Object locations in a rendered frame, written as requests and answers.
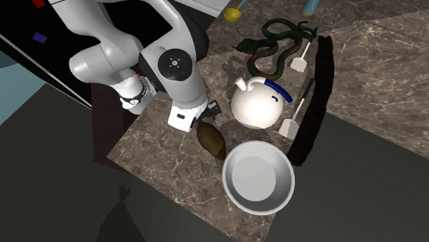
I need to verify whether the brown oval object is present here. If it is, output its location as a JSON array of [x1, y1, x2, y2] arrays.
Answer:
[[196, 120, 228, 161]]

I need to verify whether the green toy snake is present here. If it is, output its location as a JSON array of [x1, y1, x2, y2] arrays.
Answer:
[[232, 18, 319, 82]]

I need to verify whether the white round bowl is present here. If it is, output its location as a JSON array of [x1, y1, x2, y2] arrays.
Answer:
[[221, 140, 296, 217]]

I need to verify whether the small white spatula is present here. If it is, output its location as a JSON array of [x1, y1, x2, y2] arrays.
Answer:
[[289, 39, 314, 73]]

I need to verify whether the long black curved object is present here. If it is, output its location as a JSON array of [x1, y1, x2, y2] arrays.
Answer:
[[286, 34, 336, 168]]

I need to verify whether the dark maroon robot stand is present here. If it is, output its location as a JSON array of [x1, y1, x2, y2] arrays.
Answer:
[[90, 82, 146, 173]]

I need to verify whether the blue bottle with yellow base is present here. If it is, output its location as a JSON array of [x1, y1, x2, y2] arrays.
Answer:
[[300, 0, 321, 19]]

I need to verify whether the black counter with pale edge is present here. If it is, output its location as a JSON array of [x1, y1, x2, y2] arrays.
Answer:
[[0, 0, 175, 110]]

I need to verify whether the white kettle with blue handle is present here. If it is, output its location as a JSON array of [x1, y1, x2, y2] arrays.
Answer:
[[230, 76, 294, 130]]

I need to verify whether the white spatula with black handle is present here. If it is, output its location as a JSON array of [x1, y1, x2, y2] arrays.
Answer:
[[278, 78, 316, 141]]

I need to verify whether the yellow ladle with blue handle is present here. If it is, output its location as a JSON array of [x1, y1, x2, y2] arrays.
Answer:
[[223, 0, 248, 24]]

